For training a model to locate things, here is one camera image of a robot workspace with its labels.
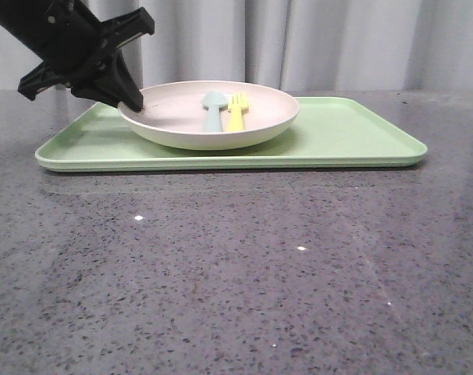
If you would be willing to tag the light green tray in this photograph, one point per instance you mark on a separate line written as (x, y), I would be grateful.
(329, 132)

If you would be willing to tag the yellow fork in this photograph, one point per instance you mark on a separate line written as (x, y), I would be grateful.
(238, 103)

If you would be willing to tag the light blue spoon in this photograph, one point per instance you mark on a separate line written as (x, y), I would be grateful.
(214, 102)

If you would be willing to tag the cream round plate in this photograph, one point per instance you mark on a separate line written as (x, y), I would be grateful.
(173, 115)

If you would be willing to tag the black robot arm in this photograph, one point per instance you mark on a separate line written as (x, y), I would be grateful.
(76, 49)

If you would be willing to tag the grey curtain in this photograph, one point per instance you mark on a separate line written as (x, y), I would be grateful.
(304, 45)

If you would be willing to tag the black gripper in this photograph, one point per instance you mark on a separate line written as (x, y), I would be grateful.
(82, 52)

